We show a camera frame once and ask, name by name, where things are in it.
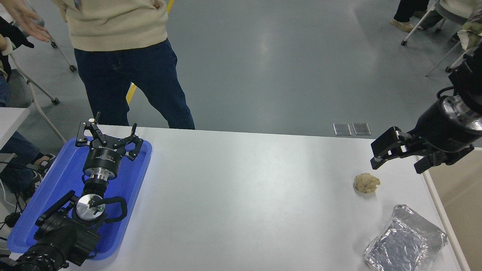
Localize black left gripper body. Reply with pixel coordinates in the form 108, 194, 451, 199
82, 140, 127, 175

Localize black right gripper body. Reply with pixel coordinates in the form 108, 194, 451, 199
412, 99, 476, 154

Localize silver foil plate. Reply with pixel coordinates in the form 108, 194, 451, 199
363, 204, 448, 271

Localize person's hand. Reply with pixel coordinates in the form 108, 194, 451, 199
0, 0, 52, 43

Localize blue plastic tray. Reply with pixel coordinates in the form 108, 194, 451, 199
7, 136, 153, 261

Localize large pale bin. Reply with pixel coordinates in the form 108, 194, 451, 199
421, 148, 482, 271

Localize crumpled tan paper ball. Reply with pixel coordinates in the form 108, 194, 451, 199
354, 173, 381, 194

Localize standing person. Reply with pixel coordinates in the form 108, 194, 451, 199
51, 0, 195, 130

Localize small white table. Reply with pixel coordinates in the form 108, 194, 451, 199
0, 107, 31, 151

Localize olive and white cloth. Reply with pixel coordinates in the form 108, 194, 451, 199
458, 4, 482, 51

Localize person with dark trousers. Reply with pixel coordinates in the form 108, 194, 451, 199
390, 0, 430, 32

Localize white chair frame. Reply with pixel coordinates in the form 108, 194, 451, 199
8, 51, 67, 144
24, 0, 78, 72

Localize black floor cable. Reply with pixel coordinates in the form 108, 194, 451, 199
0, 177, 23, 241

